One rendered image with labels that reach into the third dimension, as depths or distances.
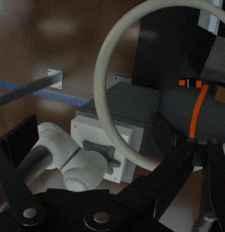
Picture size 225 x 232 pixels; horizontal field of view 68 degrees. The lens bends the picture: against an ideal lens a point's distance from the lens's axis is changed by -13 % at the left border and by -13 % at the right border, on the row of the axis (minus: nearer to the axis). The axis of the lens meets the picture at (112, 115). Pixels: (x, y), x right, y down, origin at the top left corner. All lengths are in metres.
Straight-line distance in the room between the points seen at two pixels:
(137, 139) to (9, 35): 2.10
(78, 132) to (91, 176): 0.29
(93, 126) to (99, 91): 0.55
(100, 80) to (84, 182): 0.51
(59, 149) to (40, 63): 1.54
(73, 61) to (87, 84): 0.28
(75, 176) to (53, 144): 0.17
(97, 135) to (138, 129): 0.21
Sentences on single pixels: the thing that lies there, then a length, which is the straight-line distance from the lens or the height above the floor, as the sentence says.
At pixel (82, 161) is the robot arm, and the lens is 0.86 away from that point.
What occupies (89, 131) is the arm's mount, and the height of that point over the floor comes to 0.88.
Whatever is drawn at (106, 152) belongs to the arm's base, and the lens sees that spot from 0.98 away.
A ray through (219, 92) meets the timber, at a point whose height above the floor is 0.13.
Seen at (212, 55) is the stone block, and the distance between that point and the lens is 0.95.
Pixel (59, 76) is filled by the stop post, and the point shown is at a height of 0.01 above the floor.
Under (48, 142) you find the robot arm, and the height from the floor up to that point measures 1.14.
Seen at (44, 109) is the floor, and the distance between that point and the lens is 2.35.
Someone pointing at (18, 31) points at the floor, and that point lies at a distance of 2.47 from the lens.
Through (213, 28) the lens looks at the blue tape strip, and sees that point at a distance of 0.88.
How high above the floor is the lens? 1.67
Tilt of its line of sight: 61 degrees down
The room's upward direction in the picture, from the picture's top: 137 degrees counter-clockwise
